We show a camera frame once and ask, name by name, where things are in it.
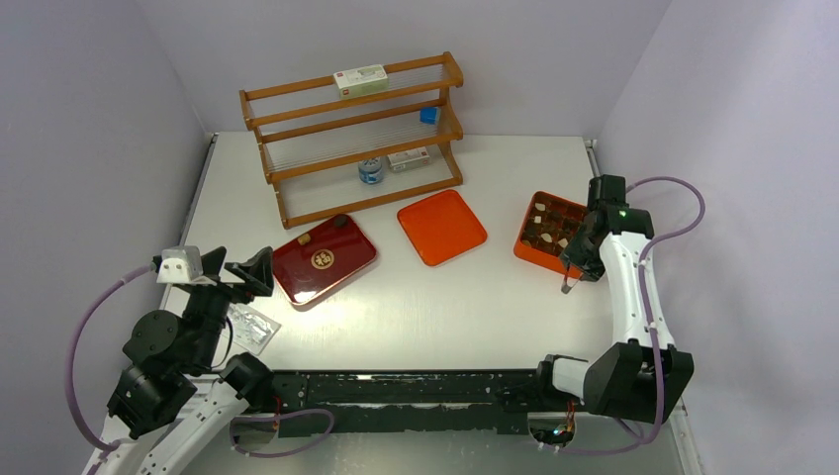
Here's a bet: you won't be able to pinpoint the orange box lid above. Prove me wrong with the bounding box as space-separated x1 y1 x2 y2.
397 189 488 267

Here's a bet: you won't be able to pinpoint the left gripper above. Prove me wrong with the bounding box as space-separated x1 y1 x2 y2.
183 243 272 368

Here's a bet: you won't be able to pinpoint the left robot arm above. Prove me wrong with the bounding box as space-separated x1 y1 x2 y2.
64 245 274 474

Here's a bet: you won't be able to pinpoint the pink tongs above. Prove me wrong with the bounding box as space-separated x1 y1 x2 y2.
561 265 582 294

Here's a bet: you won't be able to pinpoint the orange compartment box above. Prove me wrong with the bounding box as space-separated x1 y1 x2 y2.
513 191 587 280

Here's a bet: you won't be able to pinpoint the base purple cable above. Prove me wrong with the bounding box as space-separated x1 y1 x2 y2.
228 407 334 459

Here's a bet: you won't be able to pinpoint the blue lidded jar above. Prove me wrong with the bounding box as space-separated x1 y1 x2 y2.
357 157 384 184

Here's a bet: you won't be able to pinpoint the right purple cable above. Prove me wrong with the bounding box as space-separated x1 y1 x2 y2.
540 176 707 457

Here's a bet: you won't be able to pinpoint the black base frame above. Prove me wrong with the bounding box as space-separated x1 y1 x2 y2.
245 362 583 437

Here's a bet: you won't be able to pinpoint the clear plastic bag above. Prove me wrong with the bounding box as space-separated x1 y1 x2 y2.
228 304 281 356

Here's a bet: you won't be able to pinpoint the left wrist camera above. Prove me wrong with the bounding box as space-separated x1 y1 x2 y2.
155 245 203 284

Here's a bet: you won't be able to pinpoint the white red small box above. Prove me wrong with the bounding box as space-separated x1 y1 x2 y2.
386 147 430 173

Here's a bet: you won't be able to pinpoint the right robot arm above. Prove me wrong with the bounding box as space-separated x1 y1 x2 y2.
533 174 695 426

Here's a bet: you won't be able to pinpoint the wooden three-tier shelf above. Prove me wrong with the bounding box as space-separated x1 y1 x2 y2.
238 51 464 229

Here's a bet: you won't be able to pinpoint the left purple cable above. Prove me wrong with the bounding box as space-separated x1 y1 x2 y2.
63 265 158 475

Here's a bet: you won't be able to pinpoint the dark red tray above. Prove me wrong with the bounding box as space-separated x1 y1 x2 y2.
272 214 378 308

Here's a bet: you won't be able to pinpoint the white green box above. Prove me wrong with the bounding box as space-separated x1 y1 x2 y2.
332 64 389 100

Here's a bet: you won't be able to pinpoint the blue cube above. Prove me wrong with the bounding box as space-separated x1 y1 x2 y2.
419 107 440 125

